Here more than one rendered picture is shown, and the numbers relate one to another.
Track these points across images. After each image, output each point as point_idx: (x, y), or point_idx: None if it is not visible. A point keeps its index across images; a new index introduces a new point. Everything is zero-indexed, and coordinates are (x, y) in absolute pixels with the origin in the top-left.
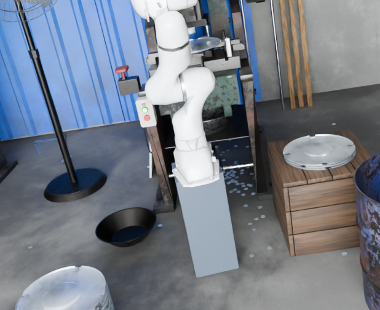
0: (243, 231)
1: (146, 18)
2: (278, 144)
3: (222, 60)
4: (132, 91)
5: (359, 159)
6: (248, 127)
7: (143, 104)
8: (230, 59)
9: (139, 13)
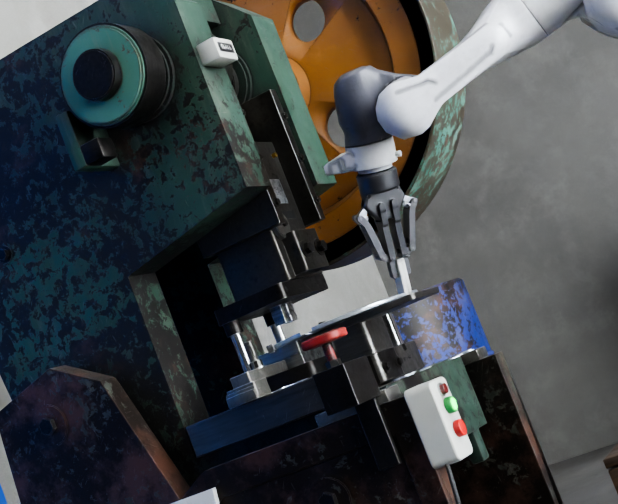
0: None
1: None
2: None
3: (400, 349)
4: (371, 392)
5: None
6: (537, 460)
7: (446, 389)
8: (408, 346)
9: None
